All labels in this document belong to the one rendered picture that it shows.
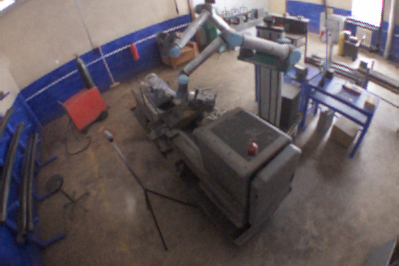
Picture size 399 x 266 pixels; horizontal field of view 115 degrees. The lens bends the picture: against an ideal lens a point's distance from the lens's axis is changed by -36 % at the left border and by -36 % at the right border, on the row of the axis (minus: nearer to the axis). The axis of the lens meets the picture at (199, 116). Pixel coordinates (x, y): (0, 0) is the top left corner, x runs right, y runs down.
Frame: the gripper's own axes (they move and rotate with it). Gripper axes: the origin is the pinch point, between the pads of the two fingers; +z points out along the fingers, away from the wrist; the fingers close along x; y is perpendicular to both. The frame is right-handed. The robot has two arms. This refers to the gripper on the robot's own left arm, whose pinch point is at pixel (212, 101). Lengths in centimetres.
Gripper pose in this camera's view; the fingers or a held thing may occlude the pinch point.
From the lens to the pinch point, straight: 175.7
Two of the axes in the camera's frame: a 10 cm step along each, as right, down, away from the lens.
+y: -1.5, 8.7, 4.7
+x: -2.0, 4.4, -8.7
